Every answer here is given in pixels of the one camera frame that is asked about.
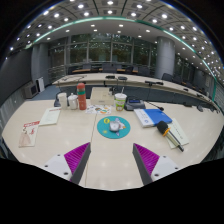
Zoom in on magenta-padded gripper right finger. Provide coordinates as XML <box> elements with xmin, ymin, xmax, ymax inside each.
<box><xmin>132</xmin><ymin>143</ymin><xmax>182</xmax><ymax>186</ymax></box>

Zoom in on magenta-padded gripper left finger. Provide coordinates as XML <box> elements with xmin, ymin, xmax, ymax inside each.
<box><xmin>43</xmin><ymin>142</ymin><xmax>92</xmax><ymax>185</ymax></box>

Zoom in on silver computer mouse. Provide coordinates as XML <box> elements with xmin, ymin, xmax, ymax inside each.
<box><xmin>109</xmin><ymin>120</ymin><xmax>121</xmax><ymax>133</ymax></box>

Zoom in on round teal printed mouse pad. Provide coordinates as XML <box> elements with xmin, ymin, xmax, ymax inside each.
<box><xmin>96</xmin><ymin>115</ymin><xmax>132</xmax><ymax>140</ymax></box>

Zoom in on pale green booklet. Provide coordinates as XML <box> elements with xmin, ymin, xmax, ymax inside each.
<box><xmin>165</xmin><ymin>117</ymin><xmax>190</xmax><ymax>150</ymax></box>

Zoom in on handheld microphone with foam head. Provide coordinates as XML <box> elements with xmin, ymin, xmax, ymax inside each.
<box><xmin>156</xmin><ymin>120</ymin><xmax>185</xmax><ymax>153</ymax></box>

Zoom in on red and white leaflet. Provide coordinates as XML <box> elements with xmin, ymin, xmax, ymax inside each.
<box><xmin>18</xmin><ymin>120</ymin><xmax>41</xmax><ymax>148</ymax></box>

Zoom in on white paper leaflet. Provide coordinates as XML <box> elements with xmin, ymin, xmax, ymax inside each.
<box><xmin>38</xmin><ymin>107</ymin><xmax>62</xmax><ymax>127</ymax></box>

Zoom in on blue and white book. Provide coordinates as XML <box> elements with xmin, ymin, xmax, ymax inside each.
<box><xmin>133</xmin><ymin>108</ymin><xmax>173</xmax><ymax>129</ymax></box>

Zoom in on white lidded paper cup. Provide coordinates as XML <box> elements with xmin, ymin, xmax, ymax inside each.
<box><xmin>67</xmin><ymin>92</ymin><xmax>79</xmax><ymax>111</ymax></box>

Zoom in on colourful sticker sheet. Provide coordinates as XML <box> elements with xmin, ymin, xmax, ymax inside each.
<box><xmin>85</xmin><ymin>104</ymin><xmax>112</xmax><ymax>116</ymax></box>

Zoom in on black gooseneck conference microphone unit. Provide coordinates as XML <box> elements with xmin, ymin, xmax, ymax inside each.
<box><xmin>123</xmin><ymin>96</ymin><xmax>165</xmax><ymax>112</ymax></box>

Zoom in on red bottle with green band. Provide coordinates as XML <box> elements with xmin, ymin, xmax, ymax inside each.
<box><xmin>76</xmin><ymin>82</ymin><xmax>88</xmax><ymax>111</ymax></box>

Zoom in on printed paper cup with straw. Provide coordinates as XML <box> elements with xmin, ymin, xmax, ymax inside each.
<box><xmin>114</xmin><ymin>87</ymin><xmax>128</xmax><ymax>112</ymax></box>

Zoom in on cream desk organizer box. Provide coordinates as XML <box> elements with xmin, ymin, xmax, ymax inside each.
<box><xmin>89</xmin><ymin>86</ymin><xmax>116</xmax><ymax>107</ymax></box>

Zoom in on grey floor cabinet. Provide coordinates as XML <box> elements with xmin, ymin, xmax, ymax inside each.
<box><xmin>23</xmin><ymin>81</ymin><xmax>39</xmax><ymax>99</ymax></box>

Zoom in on white upright floor appliance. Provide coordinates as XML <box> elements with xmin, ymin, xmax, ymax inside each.
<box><xmin>35</xmin><ymin>76</ymin><xmax>46</xmax><ymax>93</ymax></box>

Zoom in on long curved conference desk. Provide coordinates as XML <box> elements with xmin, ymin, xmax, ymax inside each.
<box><xmin>51</xmin><ymin>72</ymin><xmax>214</xmax><ymax>108</ymax></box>

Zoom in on group of dark office chairs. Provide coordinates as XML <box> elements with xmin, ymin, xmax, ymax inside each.
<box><xmin>66</xmin><ymin>63</ymin><xmax>214</xmax><ymax>101</ymax></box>

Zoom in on group of ceiling lights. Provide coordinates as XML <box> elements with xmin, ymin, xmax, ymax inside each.
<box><xmin>6</xmin><ymin>0</ymin><xmax>224</xmax><ymax>84</ymax></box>

